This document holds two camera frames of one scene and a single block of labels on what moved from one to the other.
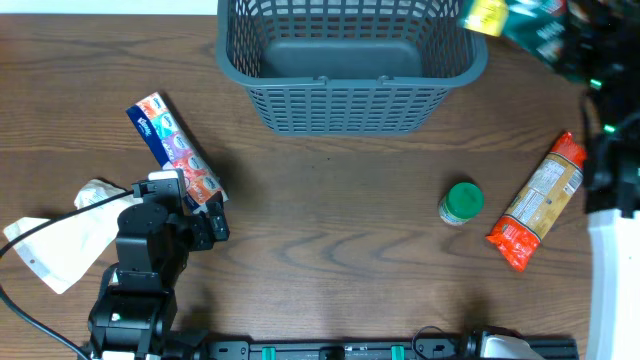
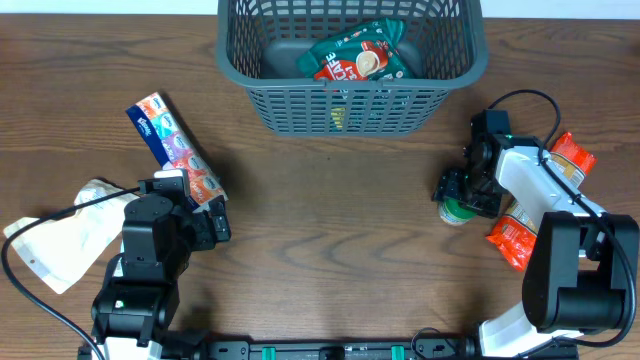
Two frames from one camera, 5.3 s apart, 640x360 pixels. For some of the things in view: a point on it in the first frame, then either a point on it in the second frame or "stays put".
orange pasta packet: (538, 203) stays put
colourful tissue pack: (172, 148) stays put
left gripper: (204, 236) stays put
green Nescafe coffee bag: (555, 31) to (376, 50)
